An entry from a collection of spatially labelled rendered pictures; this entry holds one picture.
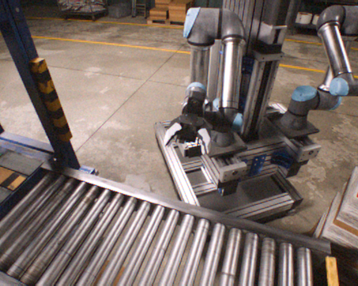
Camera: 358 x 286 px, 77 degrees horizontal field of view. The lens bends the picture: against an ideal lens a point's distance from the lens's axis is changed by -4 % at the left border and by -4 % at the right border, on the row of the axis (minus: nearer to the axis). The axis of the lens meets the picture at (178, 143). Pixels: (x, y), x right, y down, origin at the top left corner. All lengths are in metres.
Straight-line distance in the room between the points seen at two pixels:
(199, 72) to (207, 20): 0.22
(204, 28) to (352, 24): 0.75
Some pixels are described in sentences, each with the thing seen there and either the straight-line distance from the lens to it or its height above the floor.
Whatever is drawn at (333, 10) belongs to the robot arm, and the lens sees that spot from 1.40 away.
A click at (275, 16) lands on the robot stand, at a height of 1.42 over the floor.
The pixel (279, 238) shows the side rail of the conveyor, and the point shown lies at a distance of 1.02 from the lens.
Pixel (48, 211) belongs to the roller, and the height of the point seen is 0.79.
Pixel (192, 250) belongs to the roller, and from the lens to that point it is 0.93.
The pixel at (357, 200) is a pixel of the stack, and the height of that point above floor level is 0.82.
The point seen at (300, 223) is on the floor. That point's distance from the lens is 2.12.
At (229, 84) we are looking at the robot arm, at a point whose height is 1.24.
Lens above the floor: 1.64
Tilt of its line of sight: 41 degrees down
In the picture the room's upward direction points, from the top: straight up
